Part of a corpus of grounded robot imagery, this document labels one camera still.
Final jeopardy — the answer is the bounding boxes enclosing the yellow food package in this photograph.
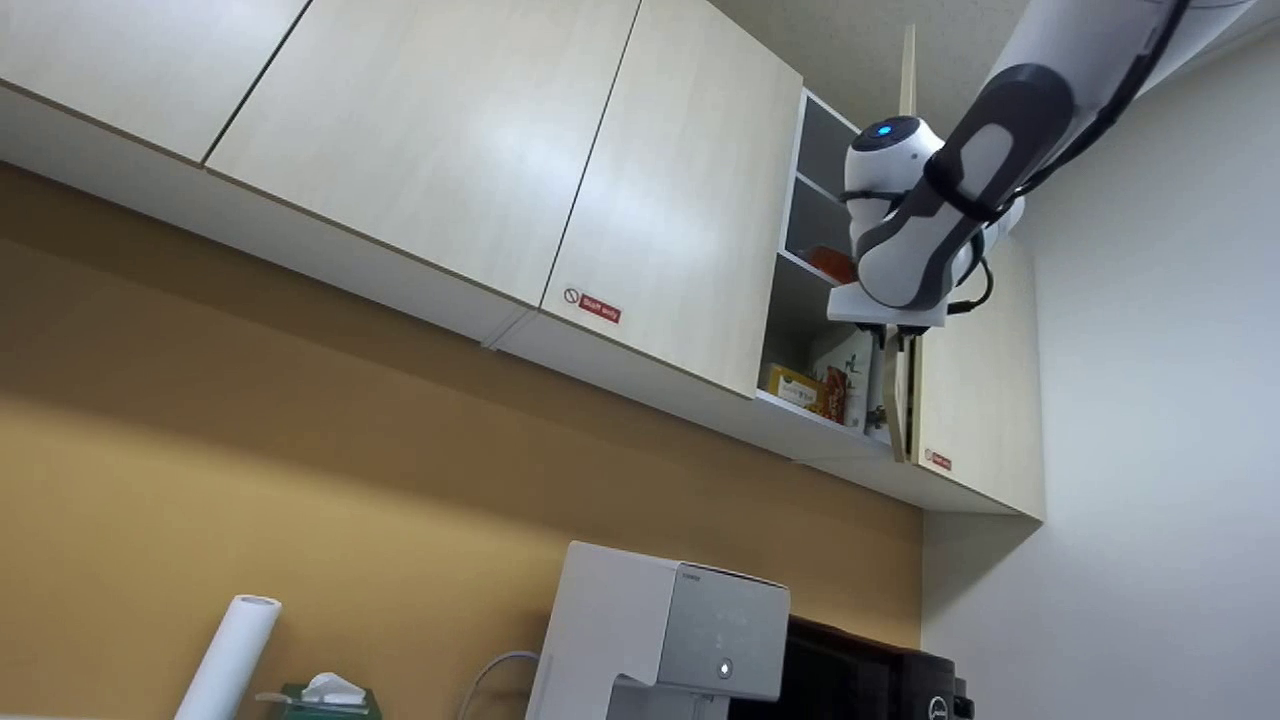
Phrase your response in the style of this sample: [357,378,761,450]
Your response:
[765,364,818,412]

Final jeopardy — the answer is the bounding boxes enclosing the white upper wall cabinet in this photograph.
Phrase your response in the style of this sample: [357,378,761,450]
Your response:
[0,0,1045,516]

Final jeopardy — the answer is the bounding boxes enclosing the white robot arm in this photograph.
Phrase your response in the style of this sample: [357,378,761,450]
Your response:
[826,0,1255,332]

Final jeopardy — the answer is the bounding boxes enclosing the black coffee machine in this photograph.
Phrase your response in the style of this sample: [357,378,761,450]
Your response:
[766,617,976,720]

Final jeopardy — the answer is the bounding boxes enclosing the red box on shelf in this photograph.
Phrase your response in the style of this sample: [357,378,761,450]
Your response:
[810,250,854,284]

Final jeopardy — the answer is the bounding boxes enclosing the beige cabinet door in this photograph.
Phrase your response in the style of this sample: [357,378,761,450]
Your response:
[890,19,926,463]

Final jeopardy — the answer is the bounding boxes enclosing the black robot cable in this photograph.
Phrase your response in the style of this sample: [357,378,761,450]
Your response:
[946,0,1190,318]

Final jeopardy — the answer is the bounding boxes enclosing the white gripper mount body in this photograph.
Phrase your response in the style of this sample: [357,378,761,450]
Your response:
[826,284,946,328]

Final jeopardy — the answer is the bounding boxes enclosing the white paper towel roll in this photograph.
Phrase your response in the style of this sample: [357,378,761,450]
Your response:
[175,591,279,720]

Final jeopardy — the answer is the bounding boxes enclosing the green tissue box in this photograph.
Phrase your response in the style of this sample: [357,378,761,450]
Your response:
[261,673,382,720]

